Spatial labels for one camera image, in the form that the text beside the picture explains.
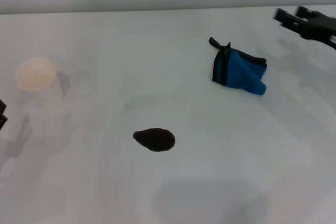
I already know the white paper cup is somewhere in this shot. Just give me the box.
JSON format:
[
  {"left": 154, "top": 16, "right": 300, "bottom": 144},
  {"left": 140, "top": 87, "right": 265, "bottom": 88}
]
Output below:
[{"left": 15, "top": 56, "right": 64, "bottom": 111}]

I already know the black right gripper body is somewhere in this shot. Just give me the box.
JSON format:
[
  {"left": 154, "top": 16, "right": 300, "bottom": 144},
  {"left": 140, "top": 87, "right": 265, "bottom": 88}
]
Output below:
[{"left": 301, "top": 14, "right": 336, "bottom": 49}]

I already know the blue rag with black trim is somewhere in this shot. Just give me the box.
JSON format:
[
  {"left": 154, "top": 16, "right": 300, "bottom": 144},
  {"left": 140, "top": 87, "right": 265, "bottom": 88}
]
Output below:
[{"left": 208, "top": 37, "right": 268, "bottom": 96}]

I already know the black water stain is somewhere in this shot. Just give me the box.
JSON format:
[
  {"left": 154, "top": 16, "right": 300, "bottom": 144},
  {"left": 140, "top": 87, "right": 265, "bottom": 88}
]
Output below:
[{"left": 132, "top": 127, "right": 176, "bottom": 153}]

